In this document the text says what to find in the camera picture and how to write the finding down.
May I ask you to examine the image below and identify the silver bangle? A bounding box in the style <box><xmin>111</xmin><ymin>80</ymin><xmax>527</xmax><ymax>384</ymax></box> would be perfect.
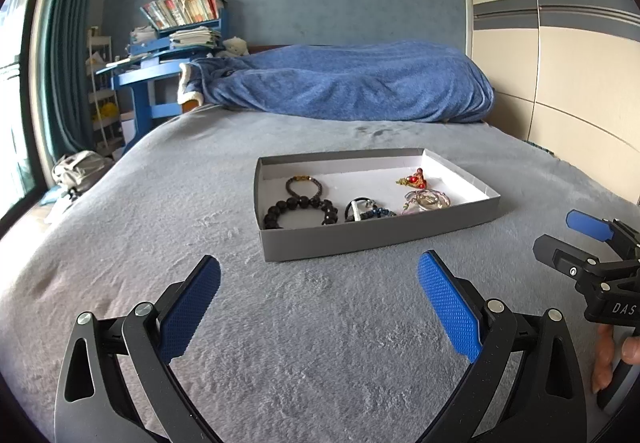
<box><xmin>412</xmin><ymin>193</ymin><xmax>446</xmax><ymax>212</ymax></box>

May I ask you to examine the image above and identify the grey bed cover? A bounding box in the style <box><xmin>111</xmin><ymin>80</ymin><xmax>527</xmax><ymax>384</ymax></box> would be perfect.
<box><xmin>0</xmin><ymin>103</ymin><xmax>640</xmax><ymax>443</ymax></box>

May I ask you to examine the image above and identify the red bead charm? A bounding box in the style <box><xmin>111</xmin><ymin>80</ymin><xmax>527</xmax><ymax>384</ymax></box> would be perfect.
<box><xmin>396</xmin><ymin>168</ymin><xmax>428</xmax><ymax>191</ymax></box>

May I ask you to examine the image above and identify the row of books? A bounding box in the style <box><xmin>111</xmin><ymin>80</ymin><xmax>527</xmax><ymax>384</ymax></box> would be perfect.
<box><xmin>140</xmin><ymin>0</ymin><xmax>226</xmax><ymax>30</ymax></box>

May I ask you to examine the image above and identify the black cord bracelet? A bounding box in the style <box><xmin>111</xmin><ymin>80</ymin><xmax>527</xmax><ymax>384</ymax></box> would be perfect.
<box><xmin>344</xmin><ymin>195</ymin><xmax>376</xmax><ymax>224</ymax></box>

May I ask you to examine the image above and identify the grey bag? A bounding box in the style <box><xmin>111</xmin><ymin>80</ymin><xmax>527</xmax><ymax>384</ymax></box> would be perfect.
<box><xmin>51</xmin><ymin>150</ymin><xmax>115</xmax><ymax>188</ymax></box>

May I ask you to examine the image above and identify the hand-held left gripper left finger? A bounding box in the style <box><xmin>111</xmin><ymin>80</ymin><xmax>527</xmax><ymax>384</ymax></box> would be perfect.
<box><xmin>54</xmin><ymin>254</ymin><xmax>222</xmax><ymax>443</ymax></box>

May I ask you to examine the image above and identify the large black bead bracelet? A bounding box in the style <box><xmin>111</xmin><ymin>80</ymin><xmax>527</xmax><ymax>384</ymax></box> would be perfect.
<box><xmin>264</xmin><ymin>195</ymin><xmax>340</xmax><ymax>230</ymax></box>

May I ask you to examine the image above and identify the grey cardboard tray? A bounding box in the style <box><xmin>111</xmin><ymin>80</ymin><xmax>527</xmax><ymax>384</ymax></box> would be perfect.
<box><xmin>253</xmin><ymin>147</ymin><xmax>501</xmax><ymax>263</ymax></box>

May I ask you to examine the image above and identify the window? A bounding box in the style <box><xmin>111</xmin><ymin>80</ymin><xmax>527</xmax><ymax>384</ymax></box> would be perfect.
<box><xmin>0</xmin><ymin>0</ymin><xmax>41</xmax><ymax>218</ymax></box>

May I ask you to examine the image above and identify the blue desk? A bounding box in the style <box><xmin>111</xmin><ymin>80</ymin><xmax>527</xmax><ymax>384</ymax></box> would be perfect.
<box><xmin>95</xmin><ymin>8</ymin><xmax>231</xmax><ymax>146</ymax></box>

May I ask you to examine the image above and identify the small brown bead bracelet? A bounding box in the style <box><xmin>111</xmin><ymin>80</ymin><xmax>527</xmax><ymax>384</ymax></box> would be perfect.
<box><xmin>285</xmin><ymin>175</ymin><xmax>323</xmax><ymax>200</ymax></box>

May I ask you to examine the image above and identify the white wire rack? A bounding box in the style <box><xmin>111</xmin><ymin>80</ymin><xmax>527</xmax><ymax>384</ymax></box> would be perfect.
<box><xmin>86</xmin><ymin>27</ymin><xmax>126</xmax><ymax>158</ymax></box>

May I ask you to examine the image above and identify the blue fleece blanket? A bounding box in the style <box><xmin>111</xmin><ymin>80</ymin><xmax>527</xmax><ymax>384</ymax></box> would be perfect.
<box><xmin>179</xmin><ymin>40</ymin><xmax>496</xmax><ymax>124</ymax></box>

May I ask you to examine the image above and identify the dark blue bead bracelet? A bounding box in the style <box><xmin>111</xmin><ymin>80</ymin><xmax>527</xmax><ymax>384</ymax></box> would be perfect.
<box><xmin>357</xmin><ymin>205</ymin><xmax>398</xmax><ymax>222</ymax></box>

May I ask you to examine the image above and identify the cream wardrobe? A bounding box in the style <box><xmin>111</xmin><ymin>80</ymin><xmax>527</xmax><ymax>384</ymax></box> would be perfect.
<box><xmin>457</xmin><ymin>0</ymin><xmax>640</xmax><ymax>204</ymax></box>

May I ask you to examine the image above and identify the stack of papers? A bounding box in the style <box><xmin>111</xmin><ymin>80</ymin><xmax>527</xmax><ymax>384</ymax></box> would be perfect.
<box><xmin>169</xmin><ymin>25</ymin><xmax>223</xmax><ymax>48</ymax></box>

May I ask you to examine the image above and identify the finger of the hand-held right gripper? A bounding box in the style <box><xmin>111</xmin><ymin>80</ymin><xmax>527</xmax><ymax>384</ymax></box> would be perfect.
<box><xmin>532</xmin><ymin>234</ymin><xmax>608</xmax><ymax>294</ymax></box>
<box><xmin>566</xmin><ymin>210</ymin><xmax>640</xmax><ymax>256</ymax></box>

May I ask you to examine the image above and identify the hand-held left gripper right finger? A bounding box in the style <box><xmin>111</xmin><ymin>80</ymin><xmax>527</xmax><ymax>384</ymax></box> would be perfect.
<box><xmin>417</xmin><ymin>250</ymin><xmax>588</xmax><ymax>443</ymax></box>

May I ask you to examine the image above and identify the white plush toy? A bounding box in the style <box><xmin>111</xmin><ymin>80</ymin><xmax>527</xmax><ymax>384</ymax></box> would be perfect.
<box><xmin>220</xmin><ymin>37</ymin><xmax>249</xmax><ymax>58</ymax></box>

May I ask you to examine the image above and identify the teal curtain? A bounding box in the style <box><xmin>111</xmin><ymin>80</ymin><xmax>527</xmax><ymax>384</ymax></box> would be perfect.
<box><xmin>30</xmin><ymin>0</ymin><xmax>118</xmax><ymax>174</ymax></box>

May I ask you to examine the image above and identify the person's right hand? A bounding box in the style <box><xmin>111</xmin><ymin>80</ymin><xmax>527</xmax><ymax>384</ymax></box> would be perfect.
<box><xmin>591</xmin><ymin>325</ymin><xmax>640</xmax><ymax>393</ymax></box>

